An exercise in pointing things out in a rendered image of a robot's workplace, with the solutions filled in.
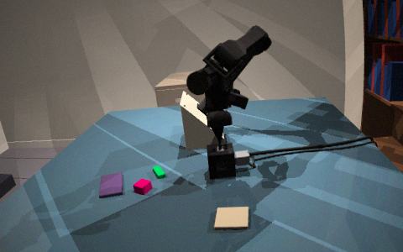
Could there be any small green block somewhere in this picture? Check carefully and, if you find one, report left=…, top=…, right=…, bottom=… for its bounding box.
left=153, top=166, right=165, bottom=179

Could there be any small magenta cube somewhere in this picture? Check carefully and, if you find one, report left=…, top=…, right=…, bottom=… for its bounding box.
left=133, top=179, right=153, bottom=195

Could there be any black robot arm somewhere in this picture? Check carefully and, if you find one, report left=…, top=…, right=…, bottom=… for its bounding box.
left=186, top=25, right=272, bottom=109

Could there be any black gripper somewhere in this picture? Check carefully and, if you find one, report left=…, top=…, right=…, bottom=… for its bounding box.
left=205, top=86, right=233, bottom=140

